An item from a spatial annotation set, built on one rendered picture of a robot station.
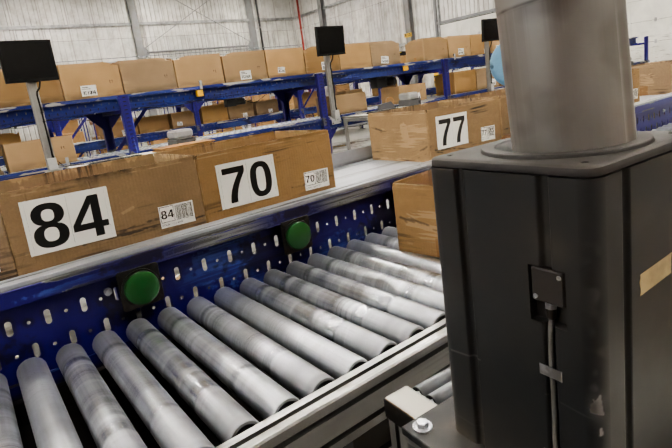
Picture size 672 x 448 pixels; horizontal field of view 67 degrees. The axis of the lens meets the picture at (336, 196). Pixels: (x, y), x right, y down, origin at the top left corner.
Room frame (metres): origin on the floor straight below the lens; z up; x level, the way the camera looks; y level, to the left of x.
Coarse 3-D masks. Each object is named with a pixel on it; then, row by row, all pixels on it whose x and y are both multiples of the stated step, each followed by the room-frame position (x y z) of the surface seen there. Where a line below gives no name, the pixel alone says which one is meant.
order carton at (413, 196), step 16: (416, 176) 1.24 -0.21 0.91; (400, 192) 1.16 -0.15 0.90; (416, 192) 1.12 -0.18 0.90; (432, 192) 1.09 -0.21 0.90; (400, 208) 1.16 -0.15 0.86; (416, 208) 1.13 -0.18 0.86; (432, 208) 1.09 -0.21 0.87; (400, 224) 1.17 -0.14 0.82; (416, 224) 1.13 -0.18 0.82; (432, 224) 1.10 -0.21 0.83; (400, 240) 1.17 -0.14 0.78; (416, 240) 1.14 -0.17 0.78; (432, 240) 1.10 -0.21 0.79
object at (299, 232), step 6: (294, 222) 1.22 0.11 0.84; (300, 222) 1.22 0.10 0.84; (288, 228) 1.21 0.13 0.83; (294, 228) 1.21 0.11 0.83; (300, 228) 1.22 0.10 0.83; (306, 228) 1.23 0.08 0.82; (288, 234) 1.20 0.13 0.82; (294, 234) 1.21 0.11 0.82; (300, 234) 1.22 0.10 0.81; (306, 234) 1.23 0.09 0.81; (288, 240) 1.20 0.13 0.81; (294, 240) 1.20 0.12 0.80; (300, 240) 1.21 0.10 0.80; (306, 240) 1.23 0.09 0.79; (294, 246) 1.21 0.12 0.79; (300, 246) 1.21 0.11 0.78
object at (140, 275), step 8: (136, 272) 0.99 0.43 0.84; (144, 272) 0.99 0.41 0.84; (128, 280) 0.98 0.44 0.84; (136, 280) 0.98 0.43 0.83; (144, 280) 0.99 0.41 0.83; (152, 280) 1.00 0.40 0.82; (128, 288) 0.97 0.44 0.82; (136, 288) 0.98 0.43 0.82; (144, 288) 0.99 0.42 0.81; (152, 288) 1.00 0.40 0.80; (128, 296) 0.97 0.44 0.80; (136, 296) 0.98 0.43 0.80; (144, 296) 0.98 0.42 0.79; (152, 296) 0.99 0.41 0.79
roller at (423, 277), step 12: (336, 252) 1.25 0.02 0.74; (348, 252) 1.22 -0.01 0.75; (360, 252) 1.21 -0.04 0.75; (360, 264) 1.16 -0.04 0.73; (372, 264) 1.13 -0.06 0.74; (384, 264) 1.11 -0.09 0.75; (396, 264) 1.09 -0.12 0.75; (396, 276) 1.06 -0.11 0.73; (408, 276) 1.03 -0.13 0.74; (420, 276) 1.01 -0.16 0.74; (432, 276) 0.99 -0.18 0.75
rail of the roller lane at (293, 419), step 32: (384, 352) 0.72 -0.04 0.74; (416, 352) 0.71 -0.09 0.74; (448, 352) 0.75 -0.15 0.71; (352, 384) 0.65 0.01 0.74; (384, 384) 0.67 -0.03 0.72; (416, 384) 0.71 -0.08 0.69; (288, 416) 0.60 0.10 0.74; (320, 416) 0.60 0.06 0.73; (352, 416) 0.63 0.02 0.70; (384, 416) 0.67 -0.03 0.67
